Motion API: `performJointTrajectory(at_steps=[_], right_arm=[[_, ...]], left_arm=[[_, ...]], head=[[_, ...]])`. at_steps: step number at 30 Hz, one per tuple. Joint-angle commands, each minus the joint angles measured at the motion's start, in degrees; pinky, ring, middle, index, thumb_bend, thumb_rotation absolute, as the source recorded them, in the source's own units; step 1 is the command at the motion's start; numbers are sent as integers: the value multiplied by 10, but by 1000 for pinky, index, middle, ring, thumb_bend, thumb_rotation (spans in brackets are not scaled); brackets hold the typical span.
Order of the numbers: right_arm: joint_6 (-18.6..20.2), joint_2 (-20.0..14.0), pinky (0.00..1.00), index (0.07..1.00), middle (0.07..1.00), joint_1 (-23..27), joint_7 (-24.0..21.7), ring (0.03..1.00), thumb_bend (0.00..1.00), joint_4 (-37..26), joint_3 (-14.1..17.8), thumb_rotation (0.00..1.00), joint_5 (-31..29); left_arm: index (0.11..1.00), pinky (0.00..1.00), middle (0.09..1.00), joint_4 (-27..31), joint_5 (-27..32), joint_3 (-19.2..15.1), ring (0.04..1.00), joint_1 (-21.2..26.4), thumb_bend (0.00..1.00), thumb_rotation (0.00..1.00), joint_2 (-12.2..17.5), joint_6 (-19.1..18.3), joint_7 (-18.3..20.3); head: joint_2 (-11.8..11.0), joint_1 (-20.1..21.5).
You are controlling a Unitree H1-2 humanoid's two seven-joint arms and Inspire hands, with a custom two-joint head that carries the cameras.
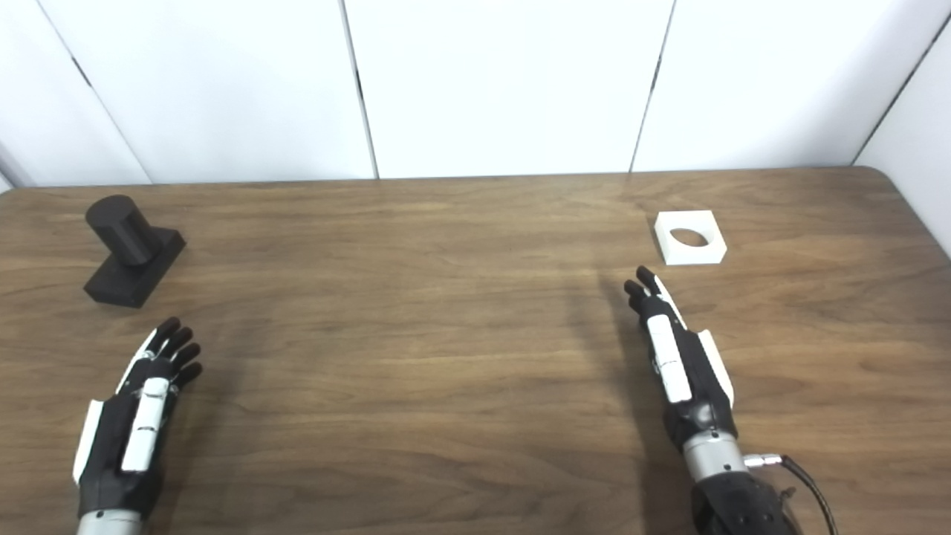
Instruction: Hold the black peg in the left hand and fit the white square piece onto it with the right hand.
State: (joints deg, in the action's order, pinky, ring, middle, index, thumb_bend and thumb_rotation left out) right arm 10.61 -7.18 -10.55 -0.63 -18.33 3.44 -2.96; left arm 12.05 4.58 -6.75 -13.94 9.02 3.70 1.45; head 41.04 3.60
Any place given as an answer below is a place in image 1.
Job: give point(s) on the black and white right hand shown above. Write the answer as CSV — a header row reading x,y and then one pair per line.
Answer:
x,y
691,371

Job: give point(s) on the black and white left hand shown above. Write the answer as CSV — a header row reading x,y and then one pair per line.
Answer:
x,y
111,453

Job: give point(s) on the white square piece with hole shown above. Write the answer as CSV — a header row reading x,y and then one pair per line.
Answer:
x,y
669,249

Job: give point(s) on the black peg with square base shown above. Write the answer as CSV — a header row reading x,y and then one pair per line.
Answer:
x,y
126,238

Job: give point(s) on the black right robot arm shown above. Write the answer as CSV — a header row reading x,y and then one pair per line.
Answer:
x,y
732,501

